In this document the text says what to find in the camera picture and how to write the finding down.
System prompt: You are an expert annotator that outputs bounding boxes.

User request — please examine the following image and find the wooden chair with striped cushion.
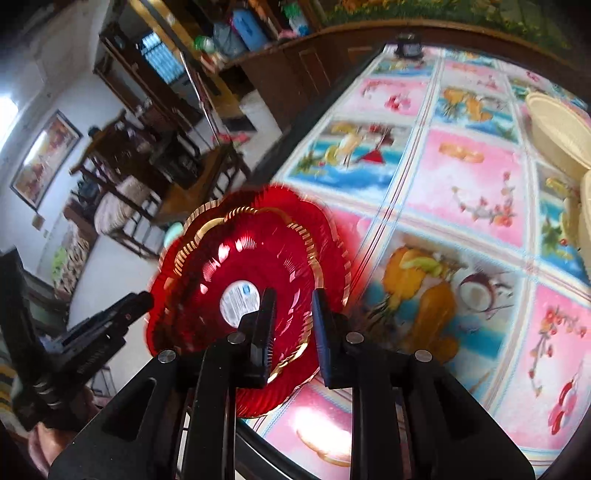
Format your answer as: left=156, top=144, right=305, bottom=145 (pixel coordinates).
left=69, top=110, right=163, bottom=260

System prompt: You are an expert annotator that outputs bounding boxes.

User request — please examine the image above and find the patterned cloth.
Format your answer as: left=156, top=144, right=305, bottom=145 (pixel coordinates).
left=50, top=230, right=94, bottom=297

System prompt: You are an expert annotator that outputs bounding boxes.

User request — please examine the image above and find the framed wall picture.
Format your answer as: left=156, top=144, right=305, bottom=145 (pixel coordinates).
left=10, top=110, right=83, bottom=211

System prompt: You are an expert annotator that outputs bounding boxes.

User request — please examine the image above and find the cream disposable plate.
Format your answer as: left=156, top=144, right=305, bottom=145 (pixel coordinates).
left=525, top=91, right=591, bottom=183

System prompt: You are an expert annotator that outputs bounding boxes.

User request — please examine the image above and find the grey-blue bag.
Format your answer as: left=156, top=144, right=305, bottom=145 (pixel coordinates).
left=211, top=23, right=245, bottom=59

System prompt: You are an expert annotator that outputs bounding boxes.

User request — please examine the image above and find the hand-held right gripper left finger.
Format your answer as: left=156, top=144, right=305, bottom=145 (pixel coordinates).
left=48, top=288, right=278, bottom=480

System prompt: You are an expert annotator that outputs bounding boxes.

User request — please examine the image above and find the metal-handled mop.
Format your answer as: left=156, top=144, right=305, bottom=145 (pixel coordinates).
left=181, top=50, right=247, bottom=145

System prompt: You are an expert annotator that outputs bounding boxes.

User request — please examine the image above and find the striped yellow cloth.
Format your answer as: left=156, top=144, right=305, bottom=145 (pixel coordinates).
left=0, top=360, right=21, bottom=417

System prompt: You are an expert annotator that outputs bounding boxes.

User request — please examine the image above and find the red scalloped gold-rimmed plate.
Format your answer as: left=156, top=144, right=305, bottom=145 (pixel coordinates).
left=185, top=184, right=365, bottom=418

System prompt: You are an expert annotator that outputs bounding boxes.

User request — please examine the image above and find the brown wooden cabinet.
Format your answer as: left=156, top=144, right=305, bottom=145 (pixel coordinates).
left=222, top=23, right=393, bottom=134

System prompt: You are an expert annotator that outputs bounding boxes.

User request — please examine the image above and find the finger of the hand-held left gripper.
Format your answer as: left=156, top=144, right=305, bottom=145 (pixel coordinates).
left=58, top=291, right=156, bottom=347

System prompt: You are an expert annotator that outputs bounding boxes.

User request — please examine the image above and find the small black device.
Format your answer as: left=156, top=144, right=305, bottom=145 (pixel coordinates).
left=394, top=31, right=423, bottom=59

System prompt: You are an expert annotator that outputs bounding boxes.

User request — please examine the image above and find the low wooden chair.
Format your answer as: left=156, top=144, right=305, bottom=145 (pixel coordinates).
left=148, top=137, right=252, bottom=228

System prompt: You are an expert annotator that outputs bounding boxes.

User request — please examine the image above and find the barred window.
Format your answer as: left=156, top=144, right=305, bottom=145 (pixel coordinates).
left=140, top=31, right=184, bottom=85

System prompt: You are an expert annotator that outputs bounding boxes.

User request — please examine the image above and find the dark wooden door frame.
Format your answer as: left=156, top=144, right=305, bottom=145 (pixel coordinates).
left=93, top=0, right=206, bottom=136

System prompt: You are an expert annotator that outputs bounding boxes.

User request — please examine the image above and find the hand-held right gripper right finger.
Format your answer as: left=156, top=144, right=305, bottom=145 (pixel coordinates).
left=311, top=288, right=536, bottom=480

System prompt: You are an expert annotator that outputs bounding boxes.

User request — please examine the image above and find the person's left forearm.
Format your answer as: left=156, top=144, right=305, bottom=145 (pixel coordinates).
left=28, top=422, right=61, bottom=478

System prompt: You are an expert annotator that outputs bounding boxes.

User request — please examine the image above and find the printed fruit tablecloth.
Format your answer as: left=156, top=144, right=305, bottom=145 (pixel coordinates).
left=245, top=44, right=591, bottom=478

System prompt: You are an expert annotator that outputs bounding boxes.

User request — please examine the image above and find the flower mural panel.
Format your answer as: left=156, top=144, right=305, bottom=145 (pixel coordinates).
left=323, top=0, right=573, bottom=52

